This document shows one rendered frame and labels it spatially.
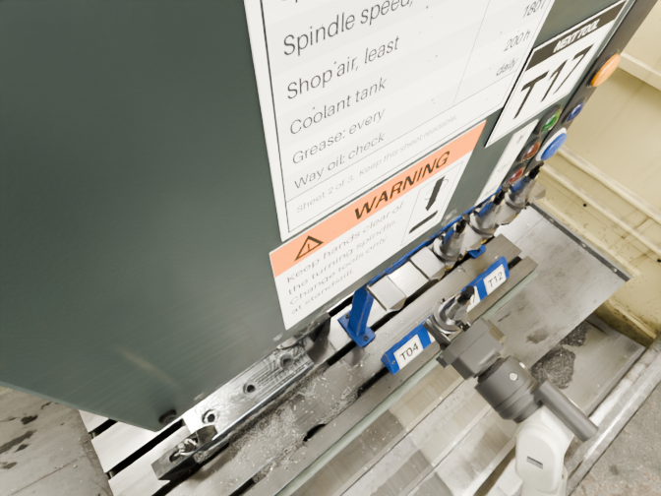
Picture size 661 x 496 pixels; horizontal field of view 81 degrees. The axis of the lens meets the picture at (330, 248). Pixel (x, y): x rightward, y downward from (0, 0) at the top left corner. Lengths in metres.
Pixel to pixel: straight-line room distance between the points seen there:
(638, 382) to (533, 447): 0.71
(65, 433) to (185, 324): 1.25
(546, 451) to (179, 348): 0.63
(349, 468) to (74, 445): 0.78
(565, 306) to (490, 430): 0.45
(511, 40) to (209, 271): 0.18
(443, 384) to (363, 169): 1.05
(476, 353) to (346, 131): 0.63
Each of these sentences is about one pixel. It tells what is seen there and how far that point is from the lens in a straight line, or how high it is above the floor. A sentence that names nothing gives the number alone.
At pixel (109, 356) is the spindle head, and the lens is 0.19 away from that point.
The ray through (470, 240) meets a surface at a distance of 0.85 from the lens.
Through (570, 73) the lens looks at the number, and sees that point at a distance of 0.34.
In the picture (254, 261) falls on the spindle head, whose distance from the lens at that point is 0.18.
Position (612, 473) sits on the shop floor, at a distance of 2.26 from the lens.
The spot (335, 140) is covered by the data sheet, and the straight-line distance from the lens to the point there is 0.16.
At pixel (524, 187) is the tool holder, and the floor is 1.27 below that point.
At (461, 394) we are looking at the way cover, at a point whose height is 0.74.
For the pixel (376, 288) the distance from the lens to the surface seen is 0.75.
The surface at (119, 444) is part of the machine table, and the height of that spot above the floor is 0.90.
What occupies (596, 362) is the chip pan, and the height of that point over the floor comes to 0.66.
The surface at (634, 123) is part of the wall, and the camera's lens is 1.24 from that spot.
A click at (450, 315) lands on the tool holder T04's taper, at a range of 0.71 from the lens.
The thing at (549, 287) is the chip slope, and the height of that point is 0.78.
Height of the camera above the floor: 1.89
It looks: 59 degrees down
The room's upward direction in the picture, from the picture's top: 3 degrees clockwise
